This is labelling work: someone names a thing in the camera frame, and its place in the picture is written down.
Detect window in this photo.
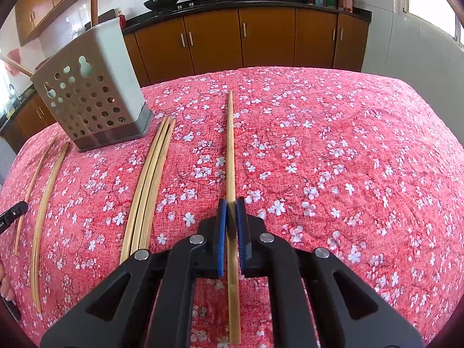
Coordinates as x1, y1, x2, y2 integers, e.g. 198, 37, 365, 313
402, 0, 464, 48

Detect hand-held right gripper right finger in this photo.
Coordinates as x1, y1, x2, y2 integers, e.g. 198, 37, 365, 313
235, 197, 425, 348

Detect wooden lower kitchen cabinets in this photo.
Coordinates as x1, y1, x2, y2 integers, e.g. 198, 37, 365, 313
0, 7, 370, 153

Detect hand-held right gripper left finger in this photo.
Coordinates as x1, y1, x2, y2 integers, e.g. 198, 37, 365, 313
39, 199, 228, 348

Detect person's left hand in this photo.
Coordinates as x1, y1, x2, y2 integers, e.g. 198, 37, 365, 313
0, 263, 14, 301

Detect black gas cooktop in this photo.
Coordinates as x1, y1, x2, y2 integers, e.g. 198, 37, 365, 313
174, 0, 234, 8

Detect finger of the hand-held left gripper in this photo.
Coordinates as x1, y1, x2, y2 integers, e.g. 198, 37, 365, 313
0, 201, 29, 233

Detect grey perforated utensil holder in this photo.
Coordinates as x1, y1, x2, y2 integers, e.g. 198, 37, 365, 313
30, 7, 155, 153

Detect red plastic bag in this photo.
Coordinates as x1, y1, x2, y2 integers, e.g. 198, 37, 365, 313
5, 48, 23, 77

